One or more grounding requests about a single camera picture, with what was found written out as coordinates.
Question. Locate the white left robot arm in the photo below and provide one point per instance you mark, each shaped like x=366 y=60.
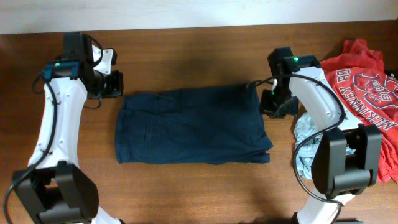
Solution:
x=53 y=188

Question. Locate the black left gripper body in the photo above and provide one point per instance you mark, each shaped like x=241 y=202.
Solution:
x=109 y=86

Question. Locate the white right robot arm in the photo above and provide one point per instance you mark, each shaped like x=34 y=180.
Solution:
x=347 y=159

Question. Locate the navy blue shorts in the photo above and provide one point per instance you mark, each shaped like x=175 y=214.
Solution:
x=211 y=125

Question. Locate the light blue crumpled shirt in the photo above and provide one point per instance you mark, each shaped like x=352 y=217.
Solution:
x=304 y=128

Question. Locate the red printed t-shirt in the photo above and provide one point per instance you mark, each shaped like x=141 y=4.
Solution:
x=357 y=76

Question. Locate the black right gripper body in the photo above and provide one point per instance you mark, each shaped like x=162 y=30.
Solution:
x=278 y=102

